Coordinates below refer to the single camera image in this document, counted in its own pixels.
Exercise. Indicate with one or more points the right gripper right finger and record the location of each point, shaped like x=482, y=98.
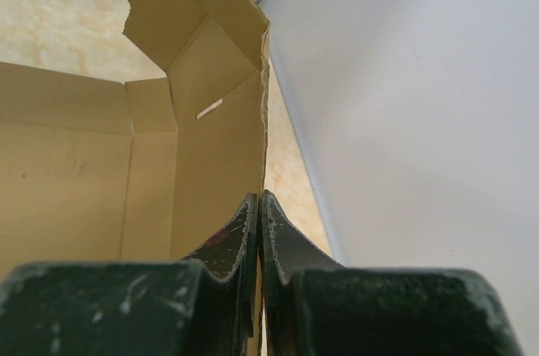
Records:
x=317, y=306

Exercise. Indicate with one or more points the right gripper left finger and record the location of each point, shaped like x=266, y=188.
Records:
x=202, y=304

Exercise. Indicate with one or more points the brown cardboard box sheet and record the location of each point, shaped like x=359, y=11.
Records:
x=95, y=171

